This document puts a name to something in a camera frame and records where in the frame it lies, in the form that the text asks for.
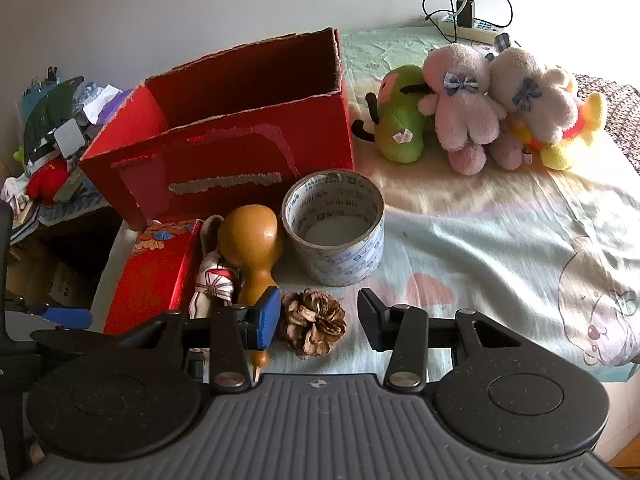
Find pine cone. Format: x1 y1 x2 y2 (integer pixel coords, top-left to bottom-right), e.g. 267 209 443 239
276 287 347 359

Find yellow plush duck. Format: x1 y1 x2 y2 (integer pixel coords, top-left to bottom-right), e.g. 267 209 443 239
510 67 608 171

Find grey power bank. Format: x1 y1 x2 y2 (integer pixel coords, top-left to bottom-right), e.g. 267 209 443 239
52 120 86 158

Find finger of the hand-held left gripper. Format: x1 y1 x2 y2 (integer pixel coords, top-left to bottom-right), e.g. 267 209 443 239
30 306 121 358

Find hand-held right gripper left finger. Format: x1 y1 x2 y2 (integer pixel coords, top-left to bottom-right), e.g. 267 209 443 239
117 287 282 395

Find purple tissue pack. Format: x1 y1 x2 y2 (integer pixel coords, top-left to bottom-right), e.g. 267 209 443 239
97 87 131 126

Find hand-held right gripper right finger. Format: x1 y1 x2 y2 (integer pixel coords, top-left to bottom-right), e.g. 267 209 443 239
357 287 523 394

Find brown gourd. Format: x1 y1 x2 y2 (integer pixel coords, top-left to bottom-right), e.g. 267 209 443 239
217 204 286 378

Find green plush toy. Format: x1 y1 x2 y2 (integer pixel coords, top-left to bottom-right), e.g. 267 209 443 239
351 64 436 163

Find printed pastel bed sheet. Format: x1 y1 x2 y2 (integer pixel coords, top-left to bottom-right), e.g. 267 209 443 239
90 25 640 386

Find white plush bunny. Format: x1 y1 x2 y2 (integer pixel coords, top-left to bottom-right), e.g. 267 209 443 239
487 32 581 171

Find red plush toy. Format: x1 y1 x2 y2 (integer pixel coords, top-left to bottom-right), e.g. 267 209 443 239
26 160 71 206

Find dark patterned cloth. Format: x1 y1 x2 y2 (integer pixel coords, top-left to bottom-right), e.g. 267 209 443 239
570 72 640 176

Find large red cardboard box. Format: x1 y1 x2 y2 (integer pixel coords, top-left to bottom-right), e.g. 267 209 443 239
79 27 357 231

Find white power strip with charger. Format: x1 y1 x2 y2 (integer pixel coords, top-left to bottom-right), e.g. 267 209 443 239
422 0 513 43

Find pink plush bunny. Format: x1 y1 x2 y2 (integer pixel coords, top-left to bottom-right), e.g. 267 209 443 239
417 42 508 177

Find brown cardboard carton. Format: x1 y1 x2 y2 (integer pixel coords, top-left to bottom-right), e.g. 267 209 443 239
5 245 96 311

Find white and red doll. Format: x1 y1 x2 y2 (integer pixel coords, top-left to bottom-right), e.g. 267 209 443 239
189 214 246 321

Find small red floral gift box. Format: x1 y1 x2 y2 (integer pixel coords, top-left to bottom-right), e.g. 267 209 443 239
102 218 203 336

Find printed packing tape roll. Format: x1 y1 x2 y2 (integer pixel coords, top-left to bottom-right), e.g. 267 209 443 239
281 170 386 288

